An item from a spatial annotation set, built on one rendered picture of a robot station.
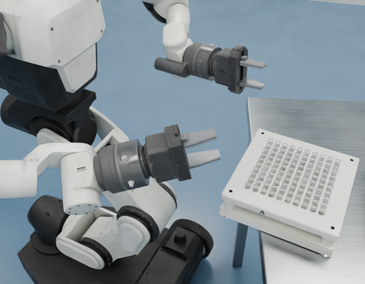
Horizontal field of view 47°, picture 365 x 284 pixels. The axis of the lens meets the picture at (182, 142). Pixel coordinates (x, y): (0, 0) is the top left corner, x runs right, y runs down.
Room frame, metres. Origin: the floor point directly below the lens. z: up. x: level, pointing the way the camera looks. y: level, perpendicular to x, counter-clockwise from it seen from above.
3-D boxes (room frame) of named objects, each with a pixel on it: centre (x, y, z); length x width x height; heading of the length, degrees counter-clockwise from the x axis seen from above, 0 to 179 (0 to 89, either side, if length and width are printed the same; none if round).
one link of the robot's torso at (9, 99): (0.97, 0.40, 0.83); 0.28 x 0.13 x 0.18; 63
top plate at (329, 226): (0.64, -0.25, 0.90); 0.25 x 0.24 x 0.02; 153
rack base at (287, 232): (0.64, -0.25, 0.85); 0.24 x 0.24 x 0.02; 63
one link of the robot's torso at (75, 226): (0.94, 0.33, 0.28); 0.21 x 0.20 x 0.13; 63
